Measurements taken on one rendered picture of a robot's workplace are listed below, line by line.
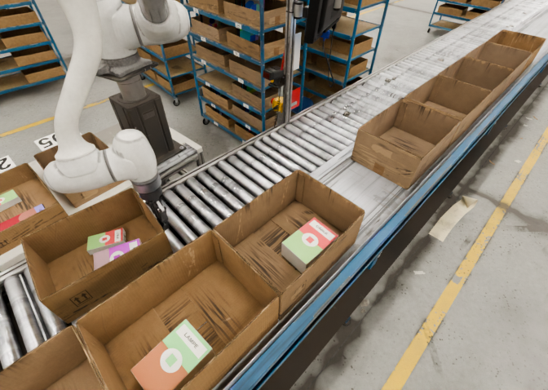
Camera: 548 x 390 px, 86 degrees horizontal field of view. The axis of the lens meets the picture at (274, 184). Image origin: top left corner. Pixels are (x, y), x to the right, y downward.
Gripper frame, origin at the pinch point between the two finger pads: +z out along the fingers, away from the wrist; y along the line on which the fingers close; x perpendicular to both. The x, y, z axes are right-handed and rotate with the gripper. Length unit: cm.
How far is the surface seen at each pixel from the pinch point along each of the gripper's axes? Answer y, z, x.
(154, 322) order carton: -33.8, -3.7, 20.8
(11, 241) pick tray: 39, 7, 46
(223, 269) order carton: -33.8, -3.4, -3.5
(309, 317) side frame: -64, -6, -11
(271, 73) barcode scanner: 31, -23, -89
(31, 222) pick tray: 39, 3, 37
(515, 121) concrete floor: -67, 85, -374
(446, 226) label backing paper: -75, 85, -170
